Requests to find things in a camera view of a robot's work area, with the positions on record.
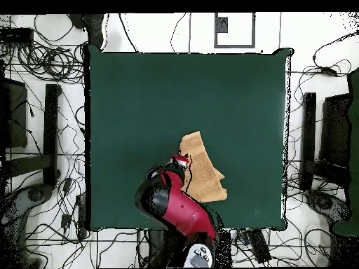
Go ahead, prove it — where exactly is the tangled black cable bundle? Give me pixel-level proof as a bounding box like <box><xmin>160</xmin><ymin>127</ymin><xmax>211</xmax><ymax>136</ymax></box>
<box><xmin>0</xmin><ymin>13</ymin><xmax>85</xmax><ymax>85</ymax></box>

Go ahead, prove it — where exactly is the grey caster base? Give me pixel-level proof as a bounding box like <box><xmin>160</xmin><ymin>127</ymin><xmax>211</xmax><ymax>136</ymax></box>
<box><xmin>305</xmin><ymin>190</ymin><xmax>351</xmax><ymax>225</ymax></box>
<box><xmin>0</xmin><ymin>183</ymin><xmax>54</xmax><ymax>268</ymax></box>

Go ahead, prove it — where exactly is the black electronics box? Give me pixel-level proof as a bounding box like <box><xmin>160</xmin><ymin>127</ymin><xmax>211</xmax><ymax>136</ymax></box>
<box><xmin>0</xmin><ymin>27</ymin><xmax>34</xmax><ymax>44</ymax></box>

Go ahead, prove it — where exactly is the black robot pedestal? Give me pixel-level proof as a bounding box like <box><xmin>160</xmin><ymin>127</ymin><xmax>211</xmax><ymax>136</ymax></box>
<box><xmin>147</xmin><ymin>229</ymin><xmax>175</xmax><ymax>268</ymax></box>

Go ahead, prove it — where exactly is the black square case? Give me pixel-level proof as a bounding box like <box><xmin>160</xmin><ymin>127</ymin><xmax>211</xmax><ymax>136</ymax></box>
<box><xmin>0</xmin><ymin>78</ymin><xmax>29</xmax><ymax>149</ymax></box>
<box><xmin>319</xmin><ymin>93</ymin><xmax>351</xmax><ymax>169</ymax></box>

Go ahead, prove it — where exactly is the person's black shoe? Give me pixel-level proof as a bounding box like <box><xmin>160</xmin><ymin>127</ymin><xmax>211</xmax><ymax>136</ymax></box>
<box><xmin>68</xmin><ymin>13</ymin><xmax>86</xmax><ymax>29</ymax></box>
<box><xmin>81</xmin><ymin>13</ymin><xmax>105</xmax><ymax>49</ymax></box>

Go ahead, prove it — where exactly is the dark green table cloth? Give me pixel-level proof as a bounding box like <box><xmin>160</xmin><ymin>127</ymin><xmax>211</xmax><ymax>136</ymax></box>
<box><xmin>83</xmin><ymin>44</ymin><xmax>294</xmax><ymax>232</ymax></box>

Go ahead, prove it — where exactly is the black T-shaped stand base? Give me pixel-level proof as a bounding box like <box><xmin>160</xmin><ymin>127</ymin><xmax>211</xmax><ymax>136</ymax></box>
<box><xmin>299</xmin><ymin>92</ymin><xmax>348</xmax><ymax>191</ymax></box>
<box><xmin>5</xmin><ymin>83</ymin><xmax>62</xmax><ymax>187</ymax></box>

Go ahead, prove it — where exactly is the tan terry towel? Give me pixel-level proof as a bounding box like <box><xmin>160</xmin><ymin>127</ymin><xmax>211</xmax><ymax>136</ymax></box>
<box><xmin>179</xmin><ymin>130</ymin><xmax>228</xmax><ymax>203</ymax></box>

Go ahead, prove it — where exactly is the black power strip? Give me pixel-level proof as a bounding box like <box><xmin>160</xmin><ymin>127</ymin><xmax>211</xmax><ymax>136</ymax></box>
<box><xmin>75</xmin><ymin>193</ymin><xmax>88</xmax><ymax>239</ymax></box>

